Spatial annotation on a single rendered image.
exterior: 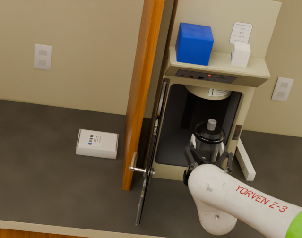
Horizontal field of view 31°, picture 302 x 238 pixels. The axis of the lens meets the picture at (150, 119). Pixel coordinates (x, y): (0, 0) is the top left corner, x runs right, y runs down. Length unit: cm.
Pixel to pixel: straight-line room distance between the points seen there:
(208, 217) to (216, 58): 52
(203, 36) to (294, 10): 68
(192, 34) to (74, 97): 89
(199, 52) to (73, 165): 72
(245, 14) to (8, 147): 103
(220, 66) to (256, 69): 12
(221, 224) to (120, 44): 100
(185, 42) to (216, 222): 54
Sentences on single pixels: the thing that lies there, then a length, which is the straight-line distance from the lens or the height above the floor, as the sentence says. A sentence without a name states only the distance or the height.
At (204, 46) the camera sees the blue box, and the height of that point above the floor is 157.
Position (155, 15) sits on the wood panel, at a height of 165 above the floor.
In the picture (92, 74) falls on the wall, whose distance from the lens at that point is 233.
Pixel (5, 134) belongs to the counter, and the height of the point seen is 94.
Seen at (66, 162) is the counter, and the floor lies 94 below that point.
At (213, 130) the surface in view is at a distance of 182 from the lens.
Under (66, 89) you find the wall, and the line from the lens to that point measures 238.
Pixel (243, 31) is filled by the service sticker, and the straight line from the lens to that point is 177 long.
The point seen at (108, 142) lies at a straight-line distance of 216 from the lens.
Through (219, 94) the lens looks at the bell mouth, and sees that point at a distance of 191.
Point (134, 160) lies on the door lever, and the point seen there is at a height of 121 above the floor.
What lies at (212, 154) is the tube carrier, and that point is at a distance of 184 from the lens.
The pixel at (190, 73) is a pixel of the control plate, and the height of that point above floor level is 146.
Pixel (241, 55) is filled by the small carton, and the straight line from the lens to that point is 172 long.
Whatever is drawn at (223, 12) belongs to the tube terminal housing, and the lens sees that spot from 173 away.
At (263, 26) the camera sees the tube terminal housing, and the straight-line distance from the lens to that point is 178.
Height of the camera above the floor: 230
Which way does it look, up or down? 34 degrees down
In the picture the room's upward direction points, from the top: 11 degrees clockwise
